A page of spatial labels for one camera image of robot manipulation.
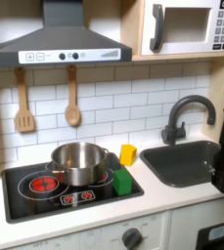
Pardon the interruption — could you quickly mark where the wooden spoon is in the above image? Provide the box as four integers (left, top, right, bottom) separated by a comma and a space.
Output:
64, 64, 82, 128

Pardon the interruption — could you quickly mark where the dark grey sink basin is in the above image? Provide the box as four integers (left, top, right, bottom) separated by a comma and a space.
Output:
139, 140, 223, 188

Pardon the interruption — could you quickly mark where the grey oven knob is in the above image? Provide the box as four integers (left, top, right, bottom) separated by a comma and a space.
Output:
120, 228, 143, 250

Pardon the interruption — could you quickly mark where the yellow block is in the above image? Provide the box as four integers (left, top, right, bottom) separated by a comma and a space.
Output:
118, 144, 138, 167

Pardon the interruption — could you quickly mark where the steel pot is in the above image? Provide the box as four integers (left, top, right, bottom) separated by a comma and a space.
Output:
44, 142, 111, 188

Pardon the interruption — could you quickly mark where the wooden slotted spatula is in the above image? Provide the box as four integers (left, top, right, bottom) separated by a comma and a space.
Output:
13, 66, 37, 134

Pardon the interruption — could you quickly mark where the black toy stove top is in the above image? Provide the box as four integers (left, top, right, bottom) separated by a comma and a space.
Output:
1, 151, 145, 225

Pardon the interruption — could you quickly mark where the green block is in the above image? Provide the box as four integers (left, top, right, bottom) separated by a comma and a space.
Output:
112, 169, 133, 197

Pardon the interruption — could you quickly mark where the grey range hood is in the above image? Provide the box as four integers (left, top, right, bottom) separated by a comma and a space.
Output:
0, 0, 133, 68

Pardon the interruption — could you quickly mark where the dark grey tap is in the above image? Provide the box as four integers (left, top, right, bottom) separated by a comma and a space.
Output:
160, 95, 217, 146

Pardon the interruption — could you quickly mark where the white toy microwave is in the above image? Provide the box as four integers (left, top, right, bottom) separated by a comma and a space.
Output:
140, 0, 224, 57

